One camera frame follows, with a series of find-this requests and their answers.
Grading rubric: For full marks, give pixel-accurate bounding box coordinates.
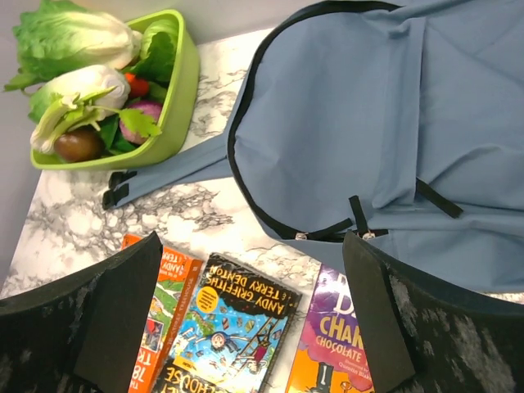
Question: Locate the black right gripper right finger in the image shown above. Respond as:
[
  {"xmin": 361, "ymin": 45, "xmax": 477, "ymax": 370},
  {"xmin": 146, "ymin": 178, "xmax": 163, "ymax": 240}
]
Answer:
[{"xmin": 342, "ymin": 232, "xmax": 523, "ymax": 392}]

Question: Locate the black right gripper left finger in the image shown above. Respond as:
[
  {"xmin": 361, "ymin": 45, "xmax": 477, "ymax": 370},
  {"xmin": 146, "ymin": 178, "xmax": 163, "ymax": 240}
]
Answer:
[{"xmin": 1, "ymin": 233, "xmax": 163, "ymax": 392}]

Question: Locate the orange treehouse book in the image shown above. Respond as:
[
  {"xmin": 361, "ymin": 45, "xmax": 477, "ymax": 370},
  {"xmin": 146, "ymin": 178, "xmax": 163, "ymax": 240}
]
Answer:
[{"xmin": 129, "ymin": 246, "xmax": 203, "ymax": 392}]

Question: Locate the black treehouse book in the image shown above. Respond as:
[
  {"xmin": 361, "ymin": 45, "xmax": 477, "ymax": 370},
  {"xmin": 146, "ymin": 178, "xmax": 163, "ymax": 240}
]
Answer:
[{"xmin": 152, "ymin": 253, "xmax": 302, "ymax": 393}]

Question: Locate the blue fabric backpack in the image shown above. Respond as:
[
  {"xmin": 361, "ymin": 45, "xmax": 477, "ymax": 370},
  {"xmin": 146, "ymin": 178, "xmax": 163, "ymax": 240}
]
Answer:
[{"xmin": 102, "ymin": 1, "xmax": 523, "ymax": 292}]

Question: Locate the purple Roald Dahl book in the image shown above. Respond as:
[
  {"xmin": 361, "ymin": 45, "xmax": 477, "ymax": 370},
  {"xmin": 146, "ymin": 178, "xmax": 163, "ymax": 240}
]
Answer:
[{"xmin": 286, "ymin": 264, "xmax": 375, "ymax": 393}]

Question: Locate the brown mushroom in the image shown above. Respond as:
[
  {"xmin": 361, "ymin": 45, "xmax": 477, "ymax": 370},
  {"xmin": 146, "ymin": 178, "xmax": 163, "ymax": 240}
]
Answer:
[{"xmin": 53, "ymin": 128, "xmax": 105, "ymax": 163}]

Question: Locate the purple onion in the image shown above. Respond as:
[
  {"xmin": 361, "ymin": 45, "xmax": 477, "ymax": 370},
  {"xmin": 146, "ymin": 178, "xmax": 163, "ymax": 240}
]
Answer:
[{"xmin": 118, "ymin": 100, "xmax": 163, "ymax": 145}]

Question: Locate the white napa cabbage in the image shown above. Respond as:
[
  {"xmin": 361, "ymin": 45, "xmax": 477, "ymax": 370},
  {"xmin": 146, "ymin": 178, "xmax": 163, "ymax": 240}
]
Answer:
[{"xmin": 29, "ymin": 65, "xmax": 130, "ymax": 154}]

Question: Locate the green plastic vegetable tray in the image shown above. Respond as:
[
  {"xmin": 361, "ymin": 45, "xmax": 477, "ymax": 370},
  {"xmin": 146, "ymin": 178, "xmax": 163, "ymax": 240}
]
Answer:
[{"xmin": 30, "ymin": 9, "xmax": 200, "ymax": 170}]

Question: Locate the green lettuce head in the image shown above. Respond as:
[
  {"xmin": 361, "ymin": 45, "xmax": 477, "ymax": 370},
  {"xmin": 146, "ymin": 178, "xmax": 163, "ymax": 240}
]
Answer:
[{"xmin": 4, "ymin": 1, "xmax": 142, "ymax": 91}]

